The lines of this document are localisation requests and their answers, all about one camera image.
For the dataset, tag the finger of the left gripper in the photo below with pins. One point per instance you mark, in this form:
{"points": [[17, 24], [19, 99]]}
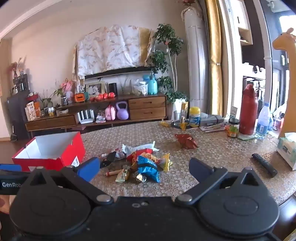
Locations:
{"points": [[10, 167]]}

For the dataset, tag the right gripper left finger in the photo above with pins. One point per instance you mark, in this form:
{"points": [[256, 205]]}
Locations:
{"points": [[80, 178]]}

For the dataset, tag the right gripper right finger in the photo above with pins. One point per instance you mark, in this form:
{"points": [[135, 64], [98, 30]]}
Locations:
{"points": [[208, 177]]}

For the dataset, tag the black sesame snack bag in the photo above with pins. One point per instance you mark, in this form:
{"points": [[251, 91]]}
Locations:
{"points": [[109, 159]]}

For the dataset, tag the green orange pastry packet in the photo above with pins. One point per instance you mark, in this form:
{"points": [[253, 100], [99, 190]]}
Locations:
{"points": [[123, 175]]}

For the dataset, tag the yellow snack packet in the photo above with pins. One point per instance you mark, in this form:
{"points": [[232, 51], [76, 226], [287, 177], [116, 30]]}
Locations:
{"points": [[165, 162]]}

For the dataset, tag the dark red foil bag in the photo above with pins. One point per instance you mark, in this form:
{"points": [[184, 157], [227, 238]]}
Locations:
{"points": [[186, 141]]}

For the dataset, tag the white red drink pouch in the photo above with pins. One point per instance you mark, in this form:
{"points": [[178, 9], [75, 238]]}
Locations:
{"points": [[118, 154]]}

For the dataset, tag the white snack wrapper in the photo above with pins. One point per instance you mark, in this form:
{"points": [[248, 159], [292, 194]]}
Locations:
{"points": [[129, 150]]}

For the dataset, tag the red chips bag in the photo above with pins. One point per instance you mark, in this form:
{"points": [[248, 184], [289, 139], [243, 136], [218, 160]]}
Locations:
{"points": [[133, 157]]}

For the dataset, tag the silver foil candy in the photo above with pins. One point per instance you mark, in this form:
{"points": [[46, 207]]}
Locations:
{"points": [[141, 178]]}

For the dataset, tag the blue snack bag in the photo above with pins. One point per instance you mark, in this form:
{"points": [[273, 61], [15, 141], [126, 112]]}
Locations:
{"points": [[149, 168]]}

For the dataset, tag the red cardboard box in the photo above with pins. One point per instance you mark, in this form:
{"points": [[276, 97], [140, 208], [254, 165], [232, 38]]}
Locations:
{"points": [[52, 152]]}

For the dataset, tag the grey box on table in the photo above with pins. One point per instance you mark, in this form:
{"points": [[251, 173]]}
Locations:
{"points": [[210, 120]]}

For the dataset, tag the dark lid jar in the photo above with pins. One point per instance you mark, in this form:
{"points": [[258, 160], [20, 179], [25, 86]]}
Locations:
{"points": [[233, 128]]}

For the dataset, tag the white router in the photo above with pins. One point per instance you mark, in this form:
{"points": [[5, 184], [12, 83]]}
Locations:
{"points": [[85, 116]]}

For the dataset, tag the stack of booklets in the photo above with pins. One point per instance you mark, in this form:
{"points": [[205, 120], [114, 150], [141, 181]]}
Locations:
{"points": [[100, 118]]}

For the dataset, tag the glass cup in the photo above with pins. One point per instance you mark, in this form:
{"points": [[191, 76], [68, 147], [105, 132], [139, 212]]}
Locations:
{"points": [[177, 118]]}

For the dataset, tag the black side cabinet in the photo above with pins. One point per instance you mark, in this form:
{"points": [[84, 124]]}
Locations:
{"points": [[17, 103]]}

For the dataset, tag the black remote control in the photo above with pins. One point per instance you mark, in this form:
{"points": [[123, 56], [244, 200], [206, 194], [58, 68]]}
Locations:
{"points": [[265, 164]]}

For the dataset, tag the yellow lid wipes canister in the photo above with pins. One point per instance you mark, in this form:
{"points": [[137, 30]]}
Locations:
{"points": [[194, 116]]}

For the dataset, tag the small yellow wrapper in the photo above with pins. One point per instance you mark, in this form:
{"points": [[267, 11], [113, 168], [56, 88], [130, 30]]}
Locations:
{"points": [[165, 124]]}

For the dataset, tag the red water bottle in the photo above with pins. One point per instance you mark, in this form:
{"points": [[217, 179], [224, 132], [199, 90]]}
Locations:
{"points": [[248, 112]]}

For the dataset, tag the yellow sachet in cup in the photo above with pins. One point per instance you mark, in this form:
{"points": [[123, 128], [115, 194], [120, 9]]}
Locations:
{"points": [[183, 115]]}

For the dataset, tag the purple kettlebell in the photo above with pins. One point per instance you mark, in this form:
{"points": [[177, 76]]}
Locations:
{"points": [[122, 113]]}

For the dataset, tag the orange radio box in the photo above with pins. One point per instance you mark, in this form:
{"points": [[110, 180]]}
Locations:
{"points": [[79, 97]]}

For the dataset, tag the red apples row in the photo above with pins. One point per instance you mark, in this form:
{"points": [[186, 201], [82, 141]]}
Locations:
{"points": [[103, 96]]}

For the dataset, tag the clear plastic water bottle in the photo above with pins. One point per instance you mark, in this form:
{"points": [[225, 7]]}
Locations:
{"points": [[263, 122]]}

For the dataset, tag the tissue box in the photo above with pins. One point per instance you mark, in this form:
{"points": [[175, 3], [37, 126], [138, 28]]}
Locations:
{"points": [[287, 149]]}

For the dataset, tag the framed photo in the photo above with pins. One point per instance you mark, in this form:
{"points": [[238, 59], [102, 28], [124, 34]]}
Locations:
{"points": [[95, 88]]}

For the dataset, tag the wooden tv cabinet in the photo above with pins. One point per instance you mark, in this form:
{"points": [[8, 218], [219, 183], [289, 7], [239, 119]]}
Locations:
{"points": [[140, 108]]}

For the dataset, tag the pink plush doll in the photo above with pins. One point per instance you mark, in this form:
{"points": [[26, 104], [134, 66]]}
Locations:
{"points": [[68, 90]]}

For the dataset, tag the black speaker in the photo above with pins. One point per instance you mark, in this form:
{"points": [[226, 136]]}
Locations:
{"points": [[113, 88]]}

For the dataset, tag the teal water jug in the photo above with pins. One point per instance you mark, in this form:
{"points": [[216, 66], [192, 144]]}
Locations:
{"points": [[152, 84]]}

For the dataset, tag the clear plastic bag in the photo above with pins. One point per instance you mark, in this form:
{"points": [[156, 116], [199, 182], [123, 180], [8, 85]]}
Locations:
{"points": [[140, 88]]}

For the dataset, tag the tv screen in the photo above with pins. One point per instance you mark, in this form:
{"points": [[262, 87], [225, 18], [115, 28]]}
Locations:
{"points": [[119, 72]]}

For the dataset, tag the potted green tree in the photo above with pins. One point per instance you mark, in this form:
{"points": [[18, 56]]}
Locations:
{"points": [[167, 46]]}

